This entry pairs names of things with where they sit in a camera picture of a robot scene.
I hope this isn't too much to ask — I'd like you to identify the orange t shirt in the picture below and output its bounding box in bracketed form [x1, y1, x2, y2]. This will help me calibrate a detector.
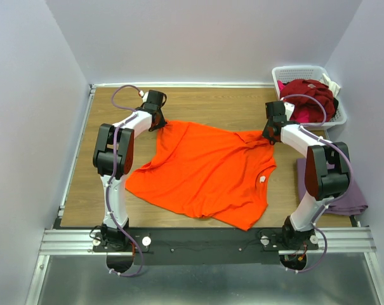
[125, 121, 276, 231]

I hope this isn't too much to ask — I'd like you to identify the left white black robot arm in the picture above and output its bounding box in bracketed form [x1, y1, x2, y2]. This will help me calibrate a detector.
[93, 89, 167, 252]

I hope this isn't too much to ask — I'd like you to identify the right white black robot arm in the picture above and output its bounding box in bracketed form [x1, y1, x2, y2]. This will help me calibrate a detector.
[262, 100, 352, 250]

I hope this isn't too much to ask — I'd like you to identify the pink garment in basket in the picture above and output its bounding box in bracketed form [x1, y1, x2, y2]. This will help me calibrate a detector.
[276, 79, 310, 124]

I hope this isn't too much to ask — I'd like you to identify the white plastic laundry basket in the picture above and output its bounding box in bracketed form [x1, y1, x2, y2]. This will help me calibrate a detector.
[272, 65, 347, 130]

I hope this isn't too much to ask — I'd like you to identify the dark red shirt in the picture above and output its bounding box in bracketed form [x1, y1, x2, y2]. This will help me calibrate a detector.
[277, 79, 338, 123]

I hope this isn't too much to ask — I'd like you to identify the white garment in basket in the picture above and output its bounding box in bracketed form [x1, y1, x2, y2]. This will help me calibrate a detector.
[320, 73, 341, 97]

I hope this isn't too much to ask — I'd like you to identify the folded purple t shirt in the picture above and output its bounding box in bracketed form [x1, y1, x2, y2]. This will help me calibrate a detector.
[296, 142, 367, 216]

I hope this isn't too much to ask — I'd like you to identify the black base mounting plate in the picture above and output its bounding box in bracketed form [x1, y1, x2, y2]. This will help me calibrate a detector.
[89, 225, 319, 266]

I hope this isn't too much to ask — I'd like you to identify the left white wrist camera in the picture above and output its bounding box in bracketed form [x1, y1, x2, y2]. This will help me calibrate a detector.
[138, 90, 149, 102]

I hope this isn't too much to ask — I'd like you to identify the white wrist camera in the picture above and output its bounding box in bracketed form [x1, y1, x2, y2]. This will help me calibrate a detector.
[138, 90, 149, 102]
[284, 102, 295, 121]

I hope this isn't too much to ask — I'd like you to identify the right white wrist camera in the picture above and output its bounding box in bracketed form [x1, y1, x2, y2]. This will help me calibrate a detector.
[284, 102, 295, 121]

